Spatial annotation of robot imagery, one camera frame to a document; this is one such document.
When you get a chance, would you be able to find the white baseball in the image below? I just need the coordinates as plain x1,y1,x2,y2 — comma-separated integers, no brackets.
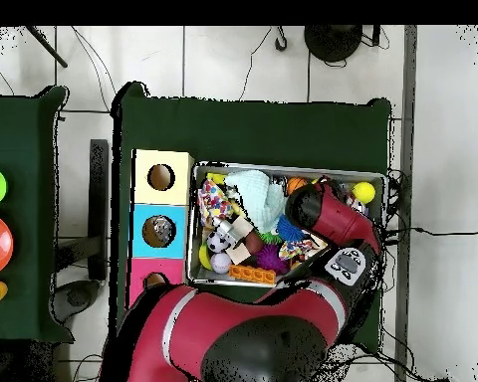
210,251,232,275

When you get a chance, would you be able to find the black floor bar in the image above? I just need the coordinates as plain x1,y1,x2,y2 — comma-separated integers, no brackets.
88,138,110,280

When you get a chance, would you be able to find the blue spiky toy with eyes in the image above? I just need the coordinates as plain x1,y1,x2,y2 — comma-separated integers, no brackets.
276,214,307,243

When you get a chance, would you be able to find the purple spiky ball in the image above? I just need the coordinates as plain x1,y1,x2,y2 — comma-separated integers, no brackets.
255,243,289,276

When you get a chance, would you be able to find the wooden three-hole box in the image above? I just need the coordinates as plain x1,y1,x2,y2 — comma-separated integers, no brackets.
124,148,195,309

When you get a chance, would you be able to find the orange plastic tray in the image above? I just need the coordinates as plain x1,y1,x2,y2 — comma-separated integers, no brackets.
228,264,277,286

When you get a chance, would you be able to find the dark green tablecloth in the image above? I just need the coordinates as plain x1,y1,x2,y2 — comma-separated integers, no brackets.
109,81,393,353

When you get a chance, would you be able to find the dark green cloth side table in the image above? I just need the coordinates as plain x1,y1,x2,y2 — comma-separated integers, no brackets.
0,85,75,345

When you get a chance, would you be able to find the black rod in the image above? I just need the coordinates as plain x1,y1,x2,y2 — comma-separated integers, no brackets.
24,25,70,69

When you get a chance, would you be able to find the black white soccer ball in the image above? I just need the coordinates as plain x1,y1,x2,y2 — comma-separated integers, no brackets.
205,230,236,254

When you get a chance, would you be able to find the polka dot crumpled wrapper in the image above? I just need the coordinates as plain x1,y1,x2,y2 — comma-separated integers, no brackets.
196,178,234,220

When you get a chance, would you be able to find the small basketball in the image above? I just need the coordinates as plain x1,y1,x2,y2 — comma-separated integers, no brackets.
286,176,309,196

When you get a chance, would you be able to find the grey rounded floor base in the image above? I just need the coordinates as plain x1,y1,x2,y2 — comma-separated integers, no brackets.
49,279,102,324

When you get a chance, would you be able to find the black round lamp base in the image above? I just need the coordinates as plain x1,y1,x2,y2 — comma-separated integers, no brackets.
303,25,363,64

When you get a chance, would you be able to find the clear blue-print plastic packet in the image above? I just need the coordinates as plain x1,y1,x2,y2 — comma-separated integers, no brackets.
150,217,174,245

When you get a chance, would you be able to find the silver mesh bin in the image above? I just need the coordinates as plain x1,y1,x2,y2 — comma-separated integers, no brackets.
186,160,389,294

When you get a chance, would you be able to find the yellow ball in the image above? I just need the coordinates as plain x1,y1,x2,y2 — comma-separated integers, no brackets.
352,181,376,205

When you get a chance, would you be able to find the mint muslin cloth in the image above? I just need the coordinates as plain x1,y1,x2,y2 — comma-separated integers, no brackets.
223,169,289,234

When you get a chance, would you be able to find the black power cable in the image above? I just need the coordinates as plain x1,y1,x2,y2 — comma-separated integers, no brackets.
385,226,478,238

